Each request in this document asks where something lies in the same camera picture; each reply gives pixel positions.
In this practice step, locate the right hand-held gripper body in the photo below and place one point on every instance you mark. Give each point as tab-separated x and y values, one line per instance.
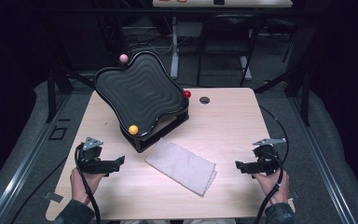
262	161

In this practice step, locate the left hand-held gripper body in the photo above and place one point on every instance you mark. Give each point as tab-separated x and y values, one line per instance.
90	161

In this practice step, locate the black tray base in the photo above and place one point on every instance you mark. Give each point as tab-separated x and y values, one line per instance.
149	144

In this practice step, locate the yellow ball knob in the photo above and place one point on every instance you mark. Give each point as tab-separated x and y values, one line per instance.
133	129

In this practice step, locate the white waffle cloth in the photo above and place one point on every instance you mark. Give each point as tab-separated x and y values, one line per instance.
180	165

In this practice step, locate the black wavy ridged tray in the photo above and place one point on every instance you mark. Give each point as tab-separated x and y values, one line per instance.
140	90

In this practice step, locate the red ball knob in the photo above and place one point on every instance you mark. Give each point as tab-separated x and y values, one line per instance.
186	94

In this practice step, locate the pink ball knob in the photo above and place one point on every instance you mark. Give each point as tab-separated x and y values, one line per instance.
123	58

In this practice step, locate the person's right hand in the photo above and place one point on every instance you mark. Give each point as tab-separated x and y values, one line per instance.
268	185

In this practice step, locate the person's left hand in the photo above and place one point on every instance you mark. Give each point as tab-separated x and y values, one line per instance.
76	186

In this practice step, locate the grey tape piece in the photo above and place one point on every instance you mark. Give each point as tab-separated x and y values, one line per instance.
295	195
53	197

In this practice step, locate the white table leg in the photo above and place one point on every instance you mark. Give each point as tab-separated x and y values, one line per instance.
174	46
245	67

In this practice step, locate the dark curtain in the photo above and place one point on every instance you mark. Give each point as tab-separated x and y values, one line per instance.
6	77
348	77

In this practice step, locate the black chair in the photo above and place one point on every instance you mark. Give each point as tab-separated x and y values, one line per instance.
230	21

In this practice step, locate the pale table top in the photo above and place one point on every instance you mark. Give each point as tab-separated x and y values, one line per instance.
222	3

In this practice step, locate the aluminium floor rail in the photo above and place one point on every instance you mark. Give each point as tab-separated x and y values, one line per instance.
23	168
324	168

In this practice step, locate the black metal frame stand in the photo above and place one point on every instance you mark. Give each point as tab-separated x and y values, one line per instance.
305	102
51	99

